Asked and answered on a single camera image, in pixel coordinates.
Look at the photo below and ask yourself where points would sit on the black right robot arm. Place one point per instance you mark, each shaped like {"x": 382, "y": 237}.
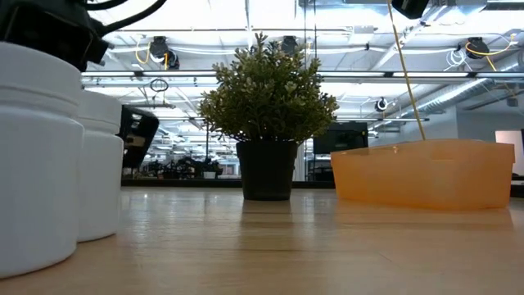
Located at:
{"x": 410, "y": 7}

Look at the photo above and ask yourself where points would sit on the white pill bottle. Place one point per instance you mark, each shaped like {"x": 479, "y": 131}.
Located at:
{"x": 37, "y": 164}
{"x": 100, "y": 172}

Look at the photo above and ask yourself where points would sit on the orange translucent plastic basket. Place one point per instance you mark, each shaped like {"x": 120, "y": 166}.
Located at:
{"x": 421, "y": 174}

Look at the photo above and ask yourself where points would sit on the long ceiling light bar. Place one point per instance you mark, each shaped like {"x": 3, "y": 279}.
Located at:
{"x": 172, "y": 73}

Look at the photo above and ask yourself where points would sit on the artificial plant in black pot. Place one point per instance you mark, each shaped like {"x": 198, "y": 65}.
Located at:
{"x": 266, "y": 106}

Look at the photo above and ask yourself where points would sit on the black monitor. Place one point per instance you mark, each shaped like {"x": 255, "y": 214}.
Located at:
{"x": 340, "y": 137}

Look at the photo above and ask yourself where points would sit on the white board panel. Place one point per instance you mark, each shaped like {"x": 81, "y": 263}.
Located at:
{"x": 509, "y": 151}

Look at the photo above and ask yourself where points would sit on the silver ceiling duct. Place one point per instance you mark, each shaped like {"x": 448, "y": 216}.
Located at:
{"x": 450, "y": 96}

